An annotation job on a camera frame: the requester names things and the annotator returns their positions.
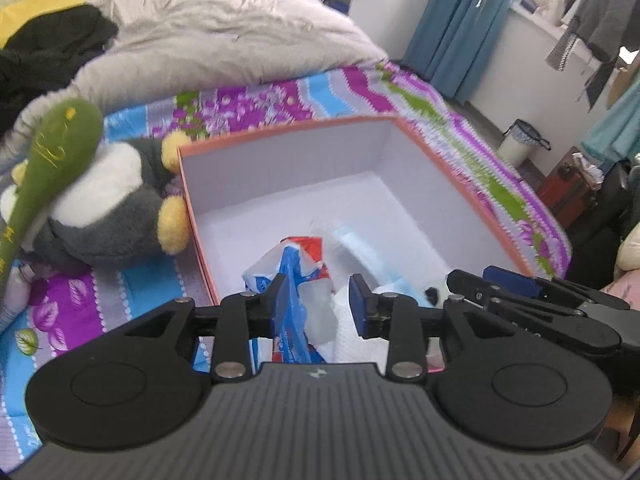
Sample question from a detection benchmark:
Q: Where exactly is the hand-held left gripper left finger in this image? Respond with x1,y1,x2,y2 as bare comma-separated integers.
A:
120,274,291,382

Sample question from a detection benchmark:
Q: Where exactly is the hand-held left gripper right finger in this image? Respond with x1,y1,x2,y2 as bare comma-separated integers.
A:
348,274,508,382

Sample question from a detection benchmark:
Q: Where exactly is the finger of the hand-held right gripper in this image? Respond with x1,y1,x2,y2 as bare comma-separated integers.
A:
446,269,623,352
482,265,631,311

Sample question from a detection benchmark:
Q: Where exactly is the blue printed plastic bag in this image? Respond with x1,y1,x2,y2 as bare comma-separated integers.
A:
242,237,336,363

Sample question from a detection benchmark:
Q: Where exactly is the white tissue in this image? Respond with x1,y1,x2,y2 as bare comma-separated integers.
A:
330,285,396,363

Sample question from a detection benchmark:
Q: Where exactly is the blue face mask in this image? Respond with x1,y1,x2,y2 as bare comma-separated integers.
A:
327,225,436,296

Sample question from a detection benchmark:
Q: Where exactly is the panda plush toy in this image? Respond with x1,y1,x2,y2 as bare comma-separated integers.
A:
424,282,453,308

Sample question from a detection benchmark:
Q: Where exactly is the pink cardboard box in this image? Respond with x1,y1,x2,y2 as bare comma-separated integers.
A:
177,116,535,375

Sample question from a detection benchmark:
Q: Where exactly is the red case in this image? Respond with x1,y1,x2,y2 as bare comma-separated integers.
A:
537,147,598,231

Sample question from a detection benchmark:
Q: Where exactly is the cream cushion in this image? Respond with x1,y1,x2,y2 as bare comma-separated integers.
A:
614,227,640,278

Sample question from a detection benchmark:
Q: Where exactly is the black bag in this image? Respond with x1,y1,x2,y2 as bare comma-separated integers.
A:
565,160,640,281

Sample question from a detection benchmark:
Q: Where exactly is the white trash can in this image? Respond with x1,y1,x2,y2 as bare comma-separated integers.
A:
497,119,553,168

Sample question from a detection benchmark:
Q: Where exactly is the teal cloth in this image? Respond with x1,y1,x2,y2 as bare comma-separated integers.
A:
580,80,640,161

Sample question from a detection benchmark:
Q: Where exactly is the grey white penguin plush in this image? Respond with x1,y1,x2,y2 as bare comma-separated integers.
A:
0,132,193,268

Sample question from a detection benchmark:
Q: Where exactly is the floral striped bed sheet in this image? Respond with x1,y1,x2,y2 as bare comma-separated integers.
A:
0,60,573,461

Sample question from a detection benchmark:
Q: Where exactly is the blue curtain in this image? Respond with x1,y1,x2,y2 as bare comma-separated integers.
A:
402,0,516,103

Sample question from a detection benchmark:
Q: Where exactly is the grey duvet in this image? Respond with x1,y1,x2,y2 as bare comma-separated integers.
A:
10,0,388,171

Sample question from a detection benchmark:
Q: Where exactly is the green plush club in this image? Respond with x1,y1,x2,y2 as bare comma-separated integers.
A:
0,97,105,306

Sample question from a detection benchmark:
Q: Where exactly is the grey striped hanging cardigan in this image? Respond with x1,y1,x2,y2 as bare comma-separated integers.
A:
545,0,640,111

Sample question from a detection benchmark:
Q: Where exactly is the white wardrobe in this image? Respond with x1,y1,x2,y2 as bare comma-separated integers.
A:
262,0,446,61

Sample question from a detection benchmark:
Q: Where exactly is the black jacket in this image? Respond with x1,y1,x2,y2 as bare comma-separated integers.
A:
0,4,121,126

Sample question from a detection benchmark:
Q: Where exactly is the yellow pillow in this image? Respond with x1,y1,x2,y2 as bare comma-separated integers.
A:
0,0,101,46

